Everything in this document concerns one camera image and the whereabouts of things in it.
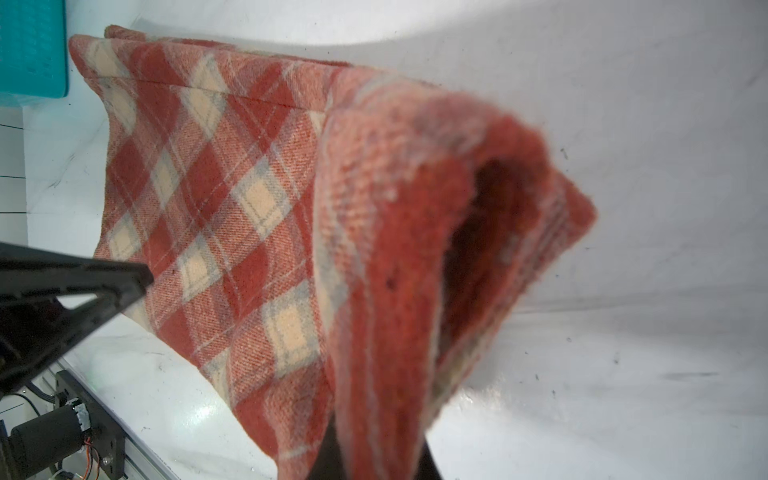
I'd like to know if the red plaid skirt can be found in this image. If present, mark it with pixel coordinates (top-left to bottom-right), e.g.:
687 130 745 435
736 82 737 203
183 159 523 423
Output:
68 25 596 479

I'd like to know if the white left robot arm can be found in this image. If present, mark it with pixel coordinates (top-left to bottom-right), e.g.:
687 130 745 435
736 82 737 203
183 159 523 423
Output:
1 243 153 479

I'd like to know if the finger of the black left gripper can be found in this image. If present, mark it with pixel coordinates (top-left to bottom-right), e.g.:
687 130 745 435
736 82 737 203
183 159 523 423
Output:
1 243 154 396

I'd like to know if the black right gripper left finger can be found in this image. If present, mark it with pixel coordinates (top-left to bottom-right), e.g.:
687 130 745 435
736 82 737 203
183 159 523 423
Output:
307 417 346 480

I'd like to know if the teal plastic basket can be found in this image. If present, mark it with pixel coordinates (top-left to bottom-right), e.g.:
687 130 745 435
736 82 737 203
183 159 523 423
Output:
1 0 68 107

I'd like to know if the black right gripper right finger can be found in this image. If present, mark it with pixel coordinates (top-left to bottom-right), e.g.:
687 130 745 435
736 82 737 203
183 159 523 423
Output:
415 441 442 480

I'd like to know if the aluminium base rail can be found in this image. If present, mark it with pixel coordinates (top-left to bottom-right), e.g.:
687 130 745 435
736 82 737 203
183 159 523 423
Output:
32 364 178 479

